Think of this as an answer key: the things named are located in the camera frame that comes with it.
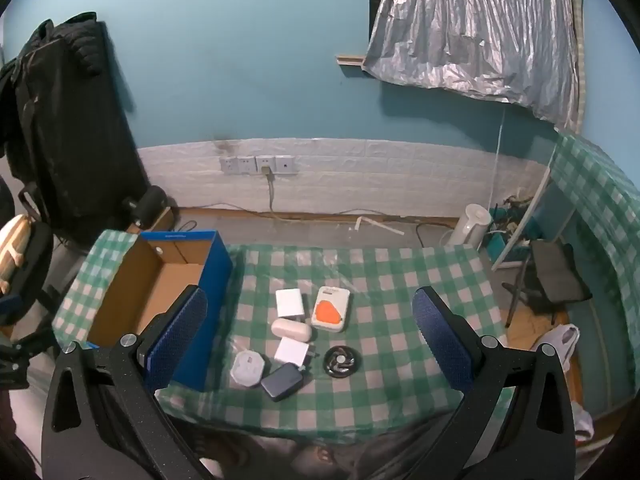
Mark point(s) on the black round case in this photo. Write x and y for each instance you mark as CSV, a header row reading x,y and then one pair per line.
x,y
330,366

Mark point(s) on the wooden rack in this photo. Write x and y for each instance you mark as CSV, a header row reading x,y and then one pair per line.
x,y
14,247

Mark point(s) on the white card with orange piece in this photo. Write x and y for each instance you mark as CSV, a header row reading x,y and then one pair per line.
x,y
331,312

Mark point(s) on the white charger with prongs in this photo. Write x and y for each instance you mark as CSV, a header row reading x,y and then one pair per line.
x,y
292,350

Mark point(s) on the silver foil curtain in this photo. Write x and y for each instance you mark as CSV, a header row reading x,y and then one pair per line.
x,y
475,25

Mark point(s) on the wooden wall strip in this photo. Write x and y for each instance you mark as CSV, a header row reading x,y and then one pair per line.
x,y
350,61

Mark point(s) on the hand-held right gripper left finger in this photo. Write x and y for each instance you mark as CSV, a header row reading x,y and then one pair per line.
x,y
185,330

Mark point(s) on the white floor strip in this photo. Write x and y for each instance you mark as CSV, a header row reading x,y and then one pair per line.
x,y
380,225

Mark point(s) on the white plastic bag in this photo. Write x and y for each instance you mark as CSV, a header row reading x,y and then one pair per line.
x,y
560,340

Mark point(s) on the black jacket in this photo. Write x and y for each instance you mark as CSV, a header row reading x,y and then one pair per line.
x,y
70,125

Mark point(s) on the black office chair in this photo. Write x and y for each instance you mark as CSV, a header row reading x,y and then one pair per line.
x,y
30,310

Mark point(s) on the white framed panel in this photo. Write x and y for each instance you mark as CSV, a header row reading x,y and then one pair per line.
x,y
530,220

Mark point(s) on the green checked cover cloth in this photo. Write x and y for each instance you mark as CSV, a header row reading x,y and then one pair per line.
x,y
600,195

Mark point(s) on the black folding chair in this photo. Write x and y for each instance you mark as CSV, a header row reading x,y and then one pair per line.
x,y
555,272

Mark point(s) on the white earbuds case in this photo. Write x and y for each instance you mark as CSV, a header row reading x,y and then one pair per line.
x,y
292,330

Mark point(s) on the blue cardboard box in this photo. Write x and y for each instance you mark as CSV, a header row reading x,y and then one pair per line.
x,y
170,280

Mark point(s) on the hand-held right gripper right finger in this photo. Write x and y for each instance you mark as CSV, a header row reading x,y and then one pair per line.
x,y
440,340

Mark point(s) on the white wall socket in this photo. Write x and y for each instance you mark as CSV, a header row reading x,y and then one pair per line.
x,y
229,165
246,164
285,163
265,161

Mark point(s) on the green checked tablecloth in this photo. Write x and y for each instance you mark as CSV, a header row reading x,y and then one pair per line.
x,y
390,300

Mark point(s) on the black dumbbell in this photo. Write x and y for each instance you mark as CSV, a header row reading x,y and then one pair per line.
x,y
150,205

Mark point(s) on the dark blue charger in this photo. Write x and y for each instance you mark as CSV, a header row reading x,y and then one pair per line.
x,y
282,382

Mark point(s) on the white kettle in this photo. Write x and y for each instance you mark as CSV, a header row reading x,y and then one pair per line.
x,y
470,225

